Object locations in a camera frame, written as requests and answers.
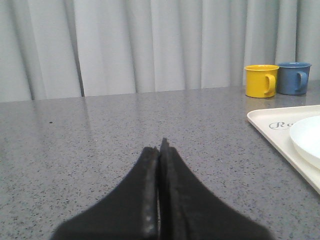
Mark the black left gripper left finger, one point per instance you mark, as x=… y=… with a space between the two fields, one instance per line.
x=128 y=212

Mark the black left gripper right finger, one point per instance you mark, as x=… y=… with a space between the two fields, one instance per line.
x=189 y=211

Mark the white round plate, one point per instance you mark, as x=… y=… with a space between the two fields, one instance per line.
x=305 y=136

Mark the beige rabbit serving tray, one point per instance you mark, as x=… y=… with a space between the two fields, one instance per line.
x=275 y=123

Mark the yellow mug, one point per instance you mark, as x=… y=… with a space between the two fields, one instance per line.
x=261 y=80

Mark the blue mug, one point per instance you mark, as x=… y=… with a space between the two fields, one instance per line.
x=292 y=78

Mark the grey curtain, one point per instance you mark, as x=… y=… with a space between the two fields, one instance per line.
x=53 y=49

